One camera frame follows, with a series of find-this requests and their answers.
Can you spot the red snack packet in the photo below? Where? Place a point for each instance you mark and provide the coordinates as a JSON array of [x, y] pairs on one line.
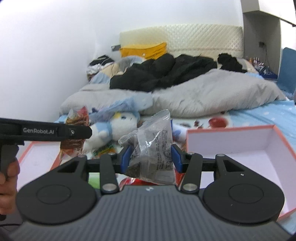
[[74, 129]]

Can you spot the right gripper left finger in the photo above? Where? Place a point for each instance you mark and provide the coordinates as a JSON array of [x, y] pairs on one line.
[[108, 165]]

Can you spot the white blue plush bird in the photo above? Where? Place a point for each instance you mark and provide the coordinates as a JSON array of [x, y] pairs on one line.
[[104, 132]]

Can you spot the blue chair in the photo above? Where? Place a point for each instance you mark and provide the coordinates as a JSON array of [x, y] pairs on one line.
[[286, 77]]

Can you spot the cream quilted headboard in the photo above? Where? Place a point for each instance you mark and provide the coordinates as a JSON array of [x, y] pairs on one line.
[[208, 40]]

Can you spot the green pickled vegetable packet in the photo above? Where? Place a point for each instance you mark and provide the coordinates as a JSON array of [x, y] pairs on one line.
[[107, 149]]

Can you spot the black clothes pile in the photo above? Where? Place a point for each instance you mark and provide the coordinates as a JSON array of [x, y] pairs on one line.
[[164, 72]]

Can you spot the yellow pillow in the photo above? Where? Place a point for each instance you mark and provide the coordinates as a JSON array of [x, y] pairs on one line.
[[147, 51]]

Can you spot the pink box lid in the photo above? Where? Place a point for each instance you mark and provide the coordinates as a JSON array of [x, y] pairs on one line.
[[41, 155]]

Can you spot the black garment by headboard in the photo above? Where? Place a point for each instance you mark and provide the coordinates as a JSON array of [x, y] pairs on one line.
[[230, 63]]

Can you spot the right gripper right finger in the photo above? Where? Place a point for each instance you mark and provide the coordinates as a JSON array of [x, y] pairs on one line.
[[191, 165]]

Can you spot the clear dark snack packet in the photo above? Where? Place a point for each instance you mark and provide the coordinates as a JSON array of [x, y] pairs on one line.
[[151, 156]]

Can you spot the person's left hand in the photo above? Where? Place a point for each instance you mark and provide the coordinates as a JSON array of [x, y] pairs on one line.
[[8, 188]]

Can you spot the pink box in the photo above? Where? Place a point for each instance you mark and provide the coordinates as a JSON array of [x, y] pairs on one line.
[[264, 149]]

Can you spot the grey duvet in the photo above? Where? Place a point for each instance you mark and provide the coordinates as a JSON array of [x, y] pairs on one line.
[[210, 93]]

